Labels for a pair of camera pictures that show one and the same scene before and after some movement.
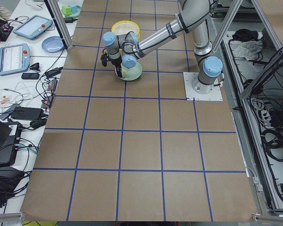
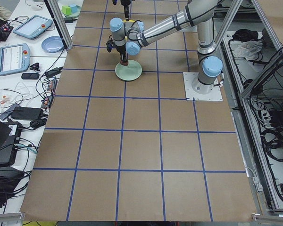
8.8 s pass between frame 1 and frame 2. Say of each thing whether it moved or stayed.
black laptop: stayed
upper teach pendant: stayed
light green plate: stayed
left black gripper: moved
